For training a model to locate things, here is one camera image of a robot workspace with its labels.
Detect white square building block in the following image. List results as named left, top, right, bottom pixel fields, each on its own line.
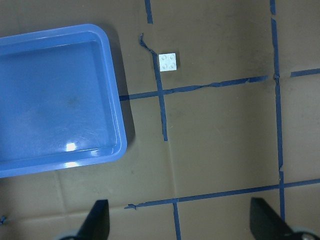
left=158, top=53, right=178, bottom=72

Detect blue plastic tray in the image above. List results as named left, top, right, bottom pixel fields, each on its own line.
left=0, top=24, right=127, bottom=178

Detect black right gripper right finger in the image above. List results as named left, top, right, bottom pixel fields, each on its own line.
left=250, top=197, right=294, bottom=240

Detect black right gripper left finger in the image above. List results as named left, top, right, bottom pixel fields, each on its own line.
left=76, top=199, right=110, bottom=240

